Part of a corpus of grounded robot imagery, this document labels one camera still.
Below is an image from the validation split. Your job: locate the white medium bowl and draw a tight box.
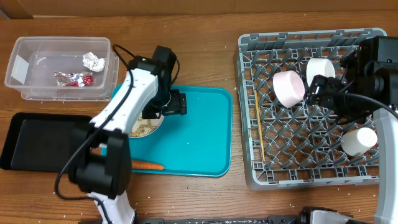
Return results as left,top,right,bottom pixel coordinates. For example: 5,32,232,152
306,58,336,86

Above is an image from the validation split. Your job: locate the rice and peanut shell pile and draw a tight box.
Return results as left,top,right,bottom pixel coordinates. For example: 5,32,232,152
129,115,158,138

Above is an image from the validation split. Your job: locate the large plate with food scraps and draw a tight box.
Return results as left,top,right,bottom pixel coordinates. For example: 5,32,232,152
129,113,165,139

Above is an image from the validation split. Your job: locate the pink bowl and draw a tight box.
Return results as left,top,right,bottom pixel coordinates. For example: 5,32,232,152
273,70,305,108

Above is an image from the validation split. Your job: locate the small white cup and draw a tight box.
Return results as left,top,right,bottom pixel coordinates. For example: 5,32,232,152
341,128,377,156

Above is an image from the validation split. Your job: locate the orange carrot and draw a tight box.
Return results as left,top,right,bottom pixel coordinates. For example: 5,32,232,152
131,160,165,170

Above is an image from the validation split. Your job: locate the wooden chopstick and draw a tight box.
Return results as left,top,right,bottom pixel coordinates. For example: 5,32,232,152
254,90,265,163

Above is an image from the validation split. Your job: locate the white napkin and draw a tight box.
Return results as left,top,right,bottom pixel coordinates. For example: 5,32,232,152
83,52,106,72

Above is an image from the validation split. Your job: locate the red foil snack wrapper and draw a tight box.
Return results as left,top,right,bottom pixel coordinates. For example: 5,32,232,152
54,72,94,87

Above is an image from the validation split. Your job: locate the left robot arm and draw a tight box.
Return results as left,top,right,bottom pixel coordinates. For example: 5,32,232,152
60,46,187,223

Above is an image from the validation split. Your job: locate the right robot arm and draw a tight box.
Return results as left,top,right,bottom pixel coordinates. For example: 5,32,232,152
307,36,397,223

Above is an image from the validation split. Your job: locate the grey dishwasher rack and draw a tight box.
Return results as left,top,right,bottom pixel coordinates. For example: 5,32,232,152
234,28,384,190

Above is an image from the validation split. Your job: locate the teal plastic tray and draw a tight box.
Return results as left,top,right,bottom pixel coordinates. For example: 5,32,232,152
129,86,233,177

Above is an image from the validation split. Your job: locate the clear plastic bin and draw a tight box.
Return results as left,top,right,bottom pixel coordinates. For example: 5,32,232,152
4,37,119,101

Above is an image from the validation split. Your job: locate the black plastic bin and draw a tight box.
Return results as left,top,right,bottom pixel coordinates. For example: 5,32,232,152
1,112,91,172

